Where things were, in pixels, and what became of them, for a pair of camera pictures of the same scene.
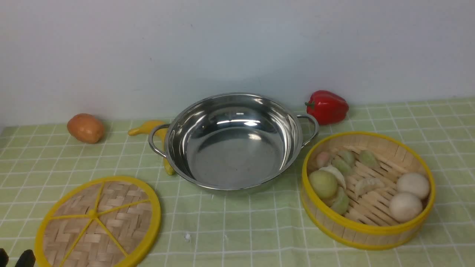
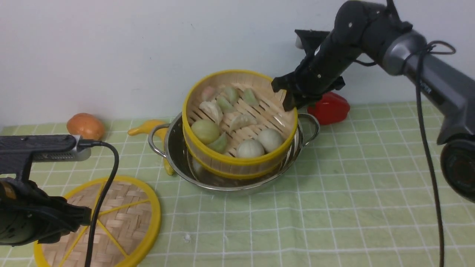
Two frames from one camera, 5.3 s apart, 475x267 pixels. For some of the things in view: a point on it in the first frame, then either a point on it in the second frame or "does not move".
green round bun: (324, 183) -> (206, 131)
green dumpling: (343, 167) -> (225, 105)
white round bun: (405, 208) -> (249, 148)
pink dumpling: (323, 158) -> (207, 93)
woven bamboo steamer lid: (108, 221) does not move
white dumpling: (335, 171) -> (213, 109)
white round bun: (413, 185) -> (271, 139)
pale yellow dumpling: (362, 185) -> (239, 121)
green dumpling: (341, 203) -> (220, 145)
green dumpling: (349, 156) -> (233, 95)
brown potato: (85, 127) does not move
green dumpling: (368, 158) -> (249, 97)
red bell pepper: (327, 107) does not move
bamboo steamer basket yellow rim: (366, 190) -> (234, 125)
